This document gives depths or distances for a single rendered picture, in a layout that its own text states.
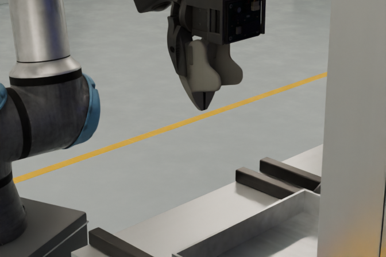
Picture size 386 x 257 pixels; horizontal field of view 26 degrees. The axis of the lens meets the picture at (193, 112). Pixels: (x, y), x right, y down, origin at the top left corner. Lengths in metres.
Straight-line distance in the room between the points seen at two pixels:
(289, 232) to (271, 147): 2.61
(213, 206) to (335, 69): 0.56
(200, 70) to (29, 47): 0.43
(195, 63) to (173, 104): 3.32
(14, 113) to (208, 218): 0.34
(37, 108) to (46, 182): 2.14
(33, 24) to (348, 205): 0.72
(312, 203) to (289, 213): 0.04
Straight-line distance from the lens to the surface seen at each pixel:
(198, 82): 0.97
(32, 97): 1.32
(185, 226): 1.16
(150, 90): 4.49
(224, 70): 0.98
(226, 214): 1.20
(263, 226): 1.14
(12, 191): 1.35
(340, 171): 0.72
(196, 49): 0.95
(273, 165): 1.31
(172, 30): 0.94
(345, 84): 0.69
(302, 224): 1.17
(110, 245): 1.09
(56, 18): 1.32
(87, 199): 3.27
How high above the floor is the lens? 1.42
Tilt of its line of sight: 20 degrees down
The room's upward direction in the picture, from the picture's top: straight up
